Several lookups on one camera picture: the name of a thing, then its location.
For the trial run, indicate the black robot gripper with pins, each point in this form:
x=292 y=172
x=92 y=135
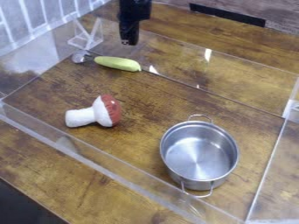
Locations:
x=132 y=12

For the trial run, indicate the green handled metal spoon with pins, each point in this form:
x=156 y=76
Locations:
x=107 y=61

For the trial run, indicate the black strip on table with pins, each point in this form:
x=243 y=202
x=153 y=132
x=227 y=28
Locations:
x=245 y=19

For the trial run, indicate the red and white toy mushroom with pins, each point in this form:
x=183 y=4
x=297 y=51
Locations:
x=104 y=112

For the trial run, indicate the small stainless steel pot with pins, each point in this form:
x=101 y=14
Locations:
x=199 y=153

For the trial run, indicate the clear acrylic triangular bracket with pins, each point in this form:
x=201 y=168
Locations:
x=87 y=39

